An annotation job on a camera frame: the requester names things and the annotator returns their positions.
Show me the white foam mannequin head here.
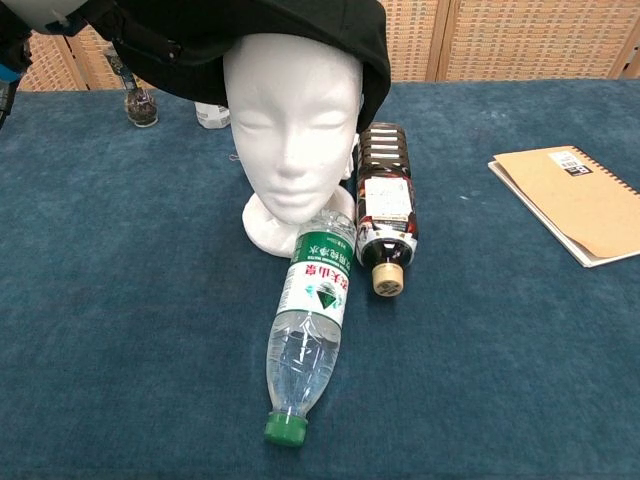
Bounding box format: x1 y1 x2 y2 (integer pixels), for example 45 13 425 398
222 33 364 259

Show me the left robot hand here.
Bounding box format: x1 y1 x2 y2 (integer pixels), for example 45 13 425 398
64 0 121 39

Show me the black baseball cap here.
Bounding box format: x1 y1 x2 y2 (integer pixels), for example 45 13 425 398
84 0 392 135

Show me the glass pepper grinder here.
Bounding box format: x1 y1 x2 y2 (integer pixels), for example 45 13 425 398
107 49 159 128

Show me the clear water bottle green cap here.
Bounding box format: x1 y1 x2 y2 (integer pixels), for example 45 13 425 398
263 209 357 447

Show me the brown spiral notebook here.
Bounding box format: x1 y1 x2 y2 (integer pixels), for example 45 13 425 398
487 145 640 269

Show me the dark drink bottle beige cap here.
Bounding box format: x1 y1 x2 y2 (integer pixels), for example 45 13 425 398
353 121 417 299

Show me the blue tablecloth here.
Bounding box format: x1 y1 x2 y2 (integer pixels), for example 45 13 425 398
0 78 640 480

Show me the wicker folding screen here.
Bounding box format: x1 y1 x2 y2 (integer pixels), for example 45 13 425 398
0 0 640 92

